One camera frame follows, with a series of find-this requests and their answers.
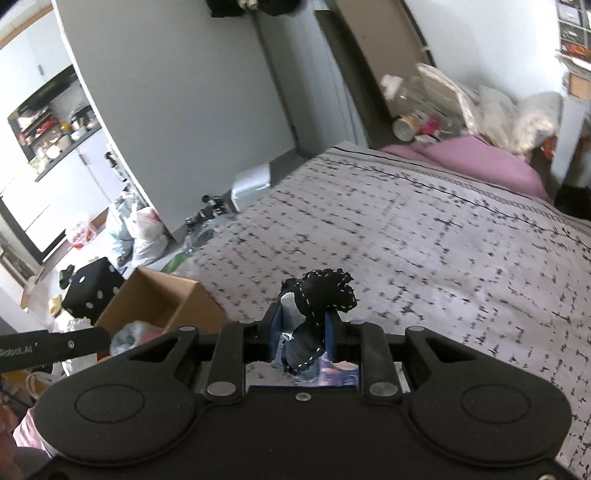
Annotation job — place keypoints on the black white stitched plush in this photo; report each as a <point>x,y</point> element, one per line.
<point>306,304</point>

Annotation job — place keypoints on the cream woven bag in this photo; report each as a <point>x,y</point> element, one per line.
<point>488,112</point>

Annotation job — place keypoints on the clear plastic jar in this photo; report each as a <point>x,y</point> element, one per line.
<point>404,96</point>

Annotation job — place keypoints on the black white-dotted dice plush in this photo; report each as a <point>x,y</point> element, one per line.
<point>91,289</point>

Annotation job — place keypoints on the brown cardboard box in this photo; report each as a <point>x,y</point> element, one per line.
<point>164,301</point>

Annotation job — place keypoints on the pink pillow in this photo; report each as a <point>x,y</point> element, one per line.
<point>473,157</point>

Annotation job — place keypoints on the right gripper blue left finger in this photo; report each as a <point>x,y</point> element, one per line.
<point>274,328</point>

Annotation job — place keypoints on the white box on floor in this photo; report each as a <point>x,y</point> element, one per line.
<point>249,186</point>

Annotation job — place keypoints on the grey patterned bed cover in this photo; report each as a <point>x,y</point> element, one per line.
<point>501,272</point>

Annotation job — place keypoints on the grey pink fluffy plush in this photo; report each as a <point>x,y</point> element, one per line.
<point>131,336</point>

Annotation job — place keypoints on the clear plastic bag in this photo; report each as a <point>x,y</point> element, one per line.
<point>200,229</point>

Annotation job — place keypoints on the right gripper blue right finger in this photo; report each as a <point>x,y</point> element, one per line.
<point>331,327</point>

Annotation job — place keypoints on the white plastic bag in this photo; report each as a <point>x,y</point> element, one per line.
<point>147,233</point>

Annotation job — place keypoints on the yellow tin can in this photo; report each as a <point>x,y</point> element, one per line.
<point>406,128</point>

